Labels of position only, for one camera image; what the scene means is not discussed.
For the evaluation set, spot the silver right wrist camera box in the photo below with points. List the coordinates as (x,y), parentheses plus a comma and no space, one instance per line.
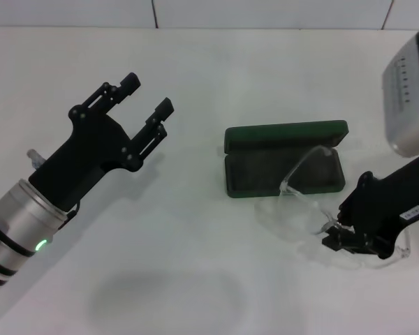
(410,101)

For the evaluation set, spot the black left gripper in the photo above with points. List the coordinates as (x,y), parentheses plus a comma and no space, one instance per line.
(90,150)

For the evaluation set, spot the green glasses case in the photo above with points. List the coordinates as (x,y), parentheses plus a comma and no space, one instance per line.
(265,139)

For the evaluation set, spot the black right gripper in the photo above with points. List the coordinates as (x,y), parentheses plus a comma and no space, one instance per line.
(384,209)

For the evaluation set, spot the clear transparent glasses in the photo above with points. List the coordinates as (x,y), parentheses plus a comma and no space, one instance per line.
(297,200)

